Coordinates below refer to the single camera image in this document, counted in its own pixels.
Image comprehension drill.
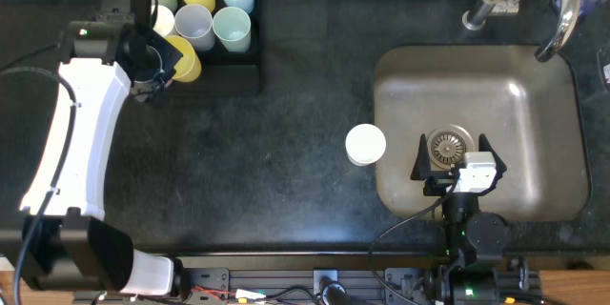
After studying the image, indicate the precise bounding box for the black tray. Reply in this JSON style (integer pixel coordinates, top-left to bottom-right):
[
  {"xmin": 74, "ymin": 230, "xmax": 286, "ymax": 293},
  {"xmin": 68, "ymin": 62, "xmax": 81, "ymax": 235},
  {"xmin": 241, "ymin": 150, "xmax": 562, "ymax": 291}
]
[{"xmin": 134, "ymin": 0, "xmax": 262, "ymax": 99}]

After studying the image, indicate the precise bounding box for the steel sink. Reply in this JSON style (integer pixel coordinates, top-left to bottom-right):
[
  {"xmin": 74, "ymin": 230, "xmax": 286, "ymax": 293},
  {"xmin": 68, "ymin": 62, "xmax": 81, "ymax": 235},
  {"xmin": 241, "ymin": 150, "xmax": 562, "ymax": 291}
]
[{"xmin": 373, "ymin": 45, "xmax": 592, "ymax": 223}]

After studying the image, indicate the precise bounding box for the grey cup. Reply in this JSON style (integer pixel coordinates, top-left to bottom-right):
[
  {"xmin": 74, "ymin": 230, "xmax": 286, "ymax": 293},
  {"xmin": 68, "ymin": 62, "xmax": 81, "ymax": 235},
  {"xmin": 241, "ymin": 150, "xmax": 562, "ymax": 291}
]
[{"xmin": 173, "ymin": 3, "xmax": 216, "ymax": 52}]

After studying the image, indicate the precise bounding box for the black cable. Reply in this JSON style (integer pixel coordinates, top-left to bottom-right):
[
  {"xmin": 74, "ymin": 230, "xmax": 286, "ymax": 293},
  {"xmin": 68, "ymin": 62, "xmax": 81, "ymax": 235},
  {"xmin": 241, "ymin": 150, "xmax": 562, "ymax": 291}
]
[
  {"xmin": 0, "ymin": 43, "xmax": 78, "ymax": 305},
  {"xmin": 367, "ymin": 171, "xmax": 461, "ymax": 305}
]

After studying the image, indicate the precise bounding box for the steel tap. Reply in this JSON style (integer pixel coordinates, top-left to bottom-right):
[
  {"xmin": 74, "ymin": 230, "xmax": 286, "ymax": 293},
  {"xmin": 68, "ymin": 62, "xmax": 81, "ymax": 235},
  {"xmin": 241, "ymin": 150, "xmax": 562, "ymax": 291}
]
[{"xmin": 460, "ymin": 0, "xmax": 585, "ymax": 64}]

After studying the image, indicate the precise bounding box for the white cup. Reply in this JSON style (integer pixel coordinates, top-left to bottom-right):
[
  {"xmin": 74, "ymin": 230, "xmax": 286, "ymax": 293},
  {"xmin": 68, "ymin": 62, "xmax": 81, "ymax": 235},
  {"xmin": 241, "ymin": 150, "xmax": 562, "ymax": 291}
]
[
  {"xmin": 152, "ymin": 4, "xmax": 177, "ymax": 38},
  {"xmin": 344, "ymin": 123, "xmax": 388, "ymax": 168}
]

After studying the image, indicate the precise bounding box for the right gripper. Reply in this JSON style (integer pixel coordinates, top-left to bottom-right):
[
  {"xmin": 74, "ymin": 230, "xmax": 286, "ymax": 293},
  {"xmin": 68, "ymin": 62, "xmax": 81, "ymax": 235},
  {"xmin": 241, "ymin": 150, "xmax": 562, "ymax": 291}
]
[{"xmin": 410, "ymin": 132, "xmax": 508, "ymax": 197}]

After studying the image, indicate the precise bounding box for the mounting rail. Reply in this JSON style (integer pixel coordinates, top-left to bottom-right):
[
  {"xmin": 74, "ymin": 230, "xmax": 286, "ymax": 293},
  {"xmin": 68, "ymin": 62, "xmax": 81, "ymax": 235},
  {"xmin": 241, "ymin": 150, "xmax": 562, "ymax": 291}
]
[{"xmin": 73, "ymin": 256, "xmax": 544, "ymax": 305}]

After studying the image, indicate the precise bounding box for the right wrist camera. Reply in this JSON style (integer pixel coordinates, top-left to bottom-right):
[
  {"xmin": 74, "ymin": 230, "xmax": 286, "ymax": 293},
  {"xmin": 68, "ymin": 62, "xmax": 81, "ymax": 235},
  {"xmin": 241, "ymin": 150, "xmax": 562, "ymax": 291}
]
[{"xmin": 452, "ymin": 151, "xmax": 498, "ymax": 194}]

